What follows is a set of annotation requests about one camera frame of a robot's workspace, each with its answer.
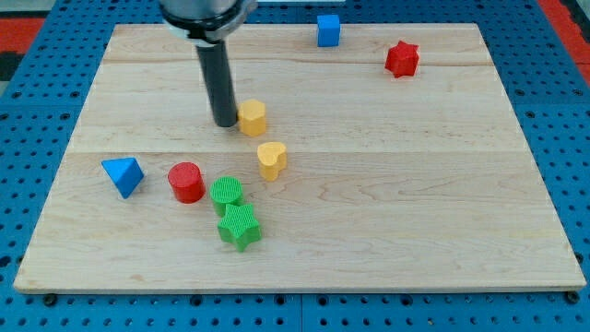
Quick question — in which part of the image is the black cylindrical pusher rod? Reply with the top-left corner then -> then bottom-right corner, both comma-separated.
196,41 -> 238,127

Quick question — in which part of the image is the yellow hexagon block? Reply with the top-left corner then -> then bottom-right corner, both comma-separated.
238,99 -> 266,136

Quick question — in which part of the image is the yellow heart block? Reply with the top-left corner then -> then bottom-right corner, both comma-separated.
257,141 -> 287,182

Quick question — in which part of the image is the blue cube block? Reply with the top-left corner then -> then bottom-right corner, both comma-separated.
317,15 -> 340,47

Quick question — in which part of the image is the red cylinder block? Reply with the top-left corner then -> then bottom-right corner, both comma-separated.
168,161 -> 206,204

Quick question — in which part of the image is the green cylinder block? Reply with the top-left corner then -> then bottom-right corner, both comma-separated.
209,176 -> 243,217

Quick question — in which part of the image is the blue triangle block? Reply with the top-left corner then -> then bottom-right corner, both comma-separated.
101,157 -> 144,199

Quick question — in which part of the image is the green star block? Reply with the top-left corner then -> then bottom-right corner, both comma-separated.
218,204 -> 262,252

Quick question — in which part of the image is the red star block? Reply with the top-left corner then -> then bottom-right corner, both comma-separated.
384,41 -> 419,78

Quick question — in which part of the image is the wooden board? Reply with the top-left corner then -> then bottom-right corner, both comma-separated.
14,24 -> 586,294

